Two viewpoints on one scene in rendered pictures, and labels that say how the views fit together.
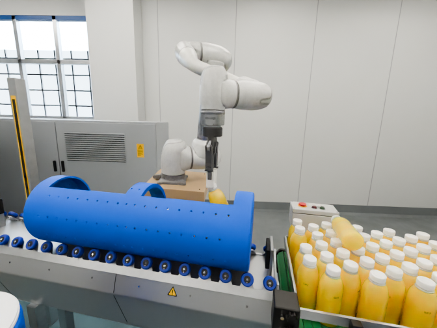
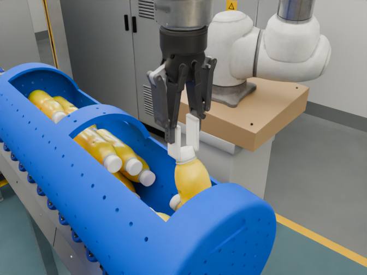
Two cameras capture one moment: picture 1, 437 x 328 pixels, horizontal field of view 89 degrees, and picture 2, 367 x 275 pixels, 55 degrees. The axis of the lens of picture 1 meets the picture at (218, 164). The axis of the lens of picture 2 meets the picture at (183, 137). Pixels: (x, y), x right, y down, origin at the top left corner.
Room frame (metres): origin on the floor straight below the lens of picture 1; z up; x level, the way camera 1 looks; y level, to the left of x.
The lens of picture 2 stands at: (0.41, -0.32, 1.60)
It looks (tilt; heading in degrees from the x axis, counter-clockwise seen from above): 31 degrees down; 38
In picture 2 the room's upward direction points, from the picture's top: straight up
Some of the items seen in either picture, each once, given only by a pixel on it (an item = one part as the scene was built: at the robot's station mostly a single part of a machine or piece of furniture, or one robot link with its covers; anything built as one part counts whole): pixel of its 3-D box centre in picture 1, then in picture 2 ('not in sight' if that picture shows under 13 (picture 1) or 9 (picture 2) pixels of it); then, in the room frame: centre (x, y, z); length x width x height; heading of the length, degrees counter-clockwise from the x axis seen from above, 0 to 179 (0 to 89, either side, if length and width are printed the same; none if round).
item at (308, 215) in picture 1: (312, 216); not in sight; (0.99, -0.46, 1.05); 0.20 x 0.10 x 0.10; 79
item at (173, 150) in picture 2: (210, 179); (173, 141); (0.82, 0.03, 1.27); 0.03 x 0.01 x 0.07; 79
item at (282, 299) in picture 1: (284, 313); not in sight; (0.54, -0.20, 0.95); 0.10 x 0.07 x 0.10; 169
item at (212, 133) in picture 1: (212, 138); (183, 53); (0.84, 0.03, 1.42); 0.08 x 0.07 x 0.09; 169
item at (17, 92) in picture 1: (36, 213); (67, 94); (1.36, 1.20, 0.85); 0.06 x 0.06 x 1.70; 79
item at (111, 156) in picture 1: (77, 179); (155, 45); (2.60, 1.73, 0.72); 2.15 x 0.54 x 1.45; 88
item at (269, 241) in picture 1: (268, 257); not in sight; (0.75, -0.20, 0.99); 0.10 x 0.02 x 0.12; 169
